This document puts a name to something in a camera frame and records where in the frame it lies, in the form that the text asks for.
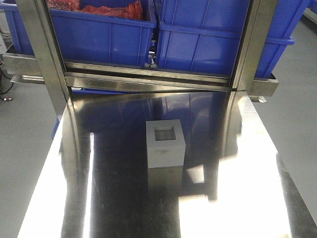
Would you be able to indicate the stainless steel shelf rack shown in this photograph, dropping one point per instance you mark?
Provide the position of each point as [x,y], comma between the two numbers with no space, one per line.
[47,66]

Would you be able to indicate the blue bin with red contents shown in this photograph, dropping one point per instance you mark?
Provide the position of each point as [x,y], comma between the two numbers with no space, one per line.
[91,37]

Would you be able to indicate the blue plastic bin right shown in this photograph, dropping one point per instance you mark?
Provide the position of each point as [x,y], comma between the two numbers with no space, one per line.
[204,35]

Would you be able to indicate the red bubble wrap bag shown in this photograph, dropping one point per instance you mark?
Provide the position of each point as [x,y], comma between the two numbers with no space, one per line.
[131,11]

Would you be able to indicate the gray square foam base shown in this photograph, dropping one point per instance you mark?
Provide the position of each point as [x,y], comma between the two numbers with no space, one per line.
[165,143]

